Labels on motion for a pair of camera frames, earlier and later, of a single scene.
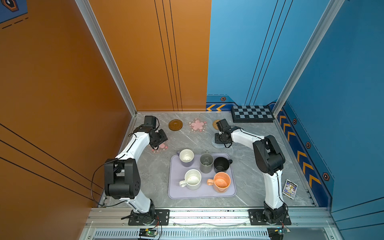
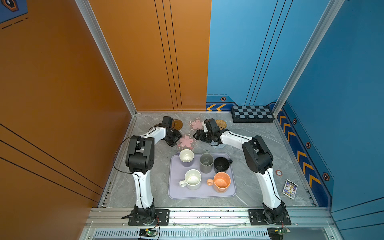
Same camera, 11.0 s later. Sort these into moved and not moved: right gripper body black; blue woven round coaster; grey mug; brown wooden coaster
Moved: right gripper body black
Not moved: blue woven round coaster; brown wooden coaster; grey mug
